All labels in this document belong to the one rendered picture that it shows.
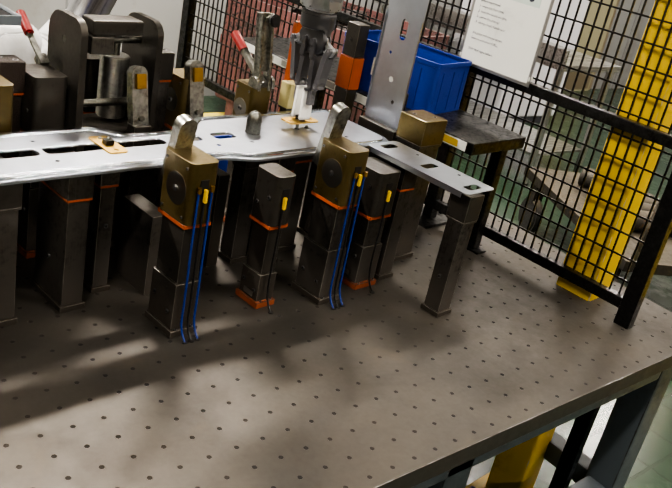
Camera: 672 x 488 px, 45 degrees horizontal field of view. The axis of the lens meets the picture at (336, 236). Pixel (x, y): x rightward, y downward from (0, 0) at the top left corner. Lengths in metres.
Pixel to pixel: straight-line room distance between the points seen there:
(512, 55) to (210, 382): 1.13
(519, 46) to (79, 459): 1.40
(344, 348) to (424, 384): 0.17
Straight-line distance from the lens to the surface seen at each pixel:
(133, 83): 1.71
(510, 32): 2.12
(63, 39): 1.70
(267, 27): 1.91
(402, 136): 1.93
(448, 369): 1.64
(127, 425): 1.34
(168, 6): 5.29
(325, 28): 1.75
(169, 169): 1.46
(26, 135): 1.57
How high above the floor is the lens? 1.54
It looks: 24 degrees down
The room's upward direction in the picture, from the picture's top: 12 degrees clockwise
